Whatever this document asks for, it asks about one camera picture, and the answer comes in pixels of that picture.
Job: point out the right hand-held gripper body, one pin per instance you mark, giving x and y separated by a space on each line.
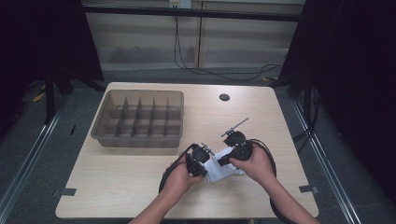
239 146

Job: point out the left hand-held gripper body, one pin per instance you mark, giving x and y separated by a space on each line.
197 158

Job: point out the white sock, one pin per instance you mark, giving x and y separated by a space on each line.
222 166

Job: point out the grey divided storage box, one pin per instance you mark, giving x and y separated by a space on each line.
138 119

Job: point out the person's right hand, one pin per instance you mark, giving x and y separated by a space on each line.
255 168

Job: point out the person's left hand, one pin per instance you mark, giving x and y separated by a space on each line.
179 180

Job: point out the dark round table grommet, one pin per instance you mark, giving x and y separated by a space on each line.
224 97

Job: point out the grey tape strip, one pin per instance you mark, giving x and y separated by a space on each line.
308 188
68 192

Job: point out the dark curtain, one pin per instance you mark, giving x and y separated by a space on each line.
37 40
351 77

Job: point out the black horizontal bar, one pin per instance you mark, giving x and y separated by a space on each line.
193 13

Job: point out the black metal stand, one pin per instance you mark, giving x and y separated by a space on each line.
49 99

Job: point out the metal floor rail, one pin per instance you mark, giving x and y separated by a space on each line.
28 161
327 168

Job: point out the white wall socket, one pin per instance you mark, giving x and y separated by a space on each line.
180 3

